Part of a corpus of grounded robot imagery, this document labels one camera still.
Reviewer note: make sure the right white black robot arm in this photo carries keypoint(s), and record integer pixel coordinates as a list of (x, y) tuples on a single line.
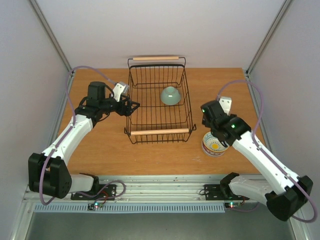
[(285, 191)]

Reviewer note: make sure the white blue patterned bowl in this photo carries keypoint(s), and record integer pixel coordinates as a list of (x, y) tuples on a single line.
[(211, 154)]

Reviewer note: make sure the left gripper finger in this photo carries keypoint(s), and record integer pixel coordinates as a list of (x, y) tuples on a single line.
[(131, 109), (131, 103)]

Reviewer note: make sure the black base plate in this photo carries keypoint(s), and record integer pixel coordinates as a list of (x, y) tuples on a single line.
[(109, 191), (214, 192)]

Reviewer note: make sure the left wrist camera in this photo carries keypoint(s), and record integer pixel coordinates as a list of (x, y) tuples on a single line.
[(120, 89)]

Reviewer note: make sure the black wire dish rack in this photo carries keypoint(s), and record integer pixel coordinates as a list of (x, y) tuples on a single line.
[(154, 121)]

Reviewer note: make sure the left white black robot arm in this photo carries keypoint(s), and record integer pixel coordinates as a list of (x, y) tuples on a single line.
[(48, 172)]

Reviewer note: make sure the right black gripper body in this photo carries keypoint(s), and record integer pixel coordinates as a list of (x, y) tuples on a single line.
[(217, 136)]

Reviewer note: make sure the small circuit board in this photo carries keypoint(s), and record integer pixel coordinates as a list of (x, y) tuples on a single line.
[(232, 205), (96, 206)]

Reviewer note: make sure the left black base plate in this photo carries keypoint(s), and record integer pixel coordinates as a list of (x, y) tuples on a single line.
[(109, 191)]

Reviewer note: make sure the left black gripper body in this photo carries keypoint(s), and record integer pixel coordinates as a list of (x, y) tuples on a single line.
[(104, 104)]

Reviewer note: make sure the celadon green bowl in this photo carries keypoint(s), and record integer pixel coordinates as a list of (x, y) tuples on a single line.
[(170, 96)]

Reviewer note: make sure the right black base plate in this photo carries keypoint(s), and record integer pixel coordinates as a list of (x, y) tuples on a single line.
[(214, 192)]

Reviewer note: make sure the right small circuit board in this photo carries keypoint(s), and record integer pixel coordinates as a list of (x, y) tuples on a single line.
[(232, 205)]

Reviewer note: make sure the left small circuit board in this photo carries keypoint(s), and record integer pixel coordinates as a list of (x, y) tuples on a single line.
[(96, 206)]

